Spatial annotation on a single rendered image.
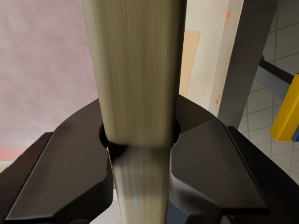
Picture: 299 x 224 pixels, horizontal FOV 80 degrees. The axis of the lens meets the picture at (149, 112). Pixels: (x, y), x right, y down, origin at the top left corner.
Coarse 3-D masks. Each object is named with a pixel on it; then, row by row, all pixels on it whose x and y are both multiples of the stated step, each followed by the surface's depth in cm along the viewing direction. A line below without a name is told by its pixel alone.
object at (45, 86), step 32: (0, 64) 24; (32, 64) 24; (64, 64) 24; (0, 96) 27; (32, 96) 27; (64, 96) 27; (96, 96) 27; (0, 128) 30; (32, 128) 30; (0, 160) 34
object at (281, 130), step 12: (264, 60) 49; (264, 72) 44; (276, 72) 41; (264, 84) 44; (276, 84) 40; (288, 84) 36; (288, 96) 31; (288, 108) 31; (276, 120) 34; (288, 120) 31; (276, 132) 34; (288, 132) 33
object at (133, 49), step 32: (96, 0) 5; (128, 0) 5; (160, 0) 5; (96, 32) 5; (128, 32) 5; (160, 32) 5; (96, 64) 6; (128, 64) 6; (160, 64) 6; (128, 96) 6; (160, 96) 6; (128, 128) 7; (160, 128) 7; (128, 160) 8; (160, 160) 8; (128, 192) 9; (160, 192) 9
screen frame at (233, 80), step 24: (240, 0) 19; (264, 0) 18; (240, 24) 19; (264, 24) 19; (240, 48) 21; (216, 72) 25; (240, 72) 22; (216, 96) 26; (240, 96) 24; (240, 120) 26
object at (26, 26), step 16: (0, 0) 20; (16, 0) 20; (32, 0) 20; (48, 0) 20; (64, 0) 20; (80, 0) 20; (0, 16) 21; (16, 16) 21; (32, 16) 21; (48, 16) 21; (64, 16) 21; (80, 16) 21; (0, 32) 22; (16, 32) 22; (32, 32) 22; (48, 32) 22; (64, 32) 22; (80, 32) 22
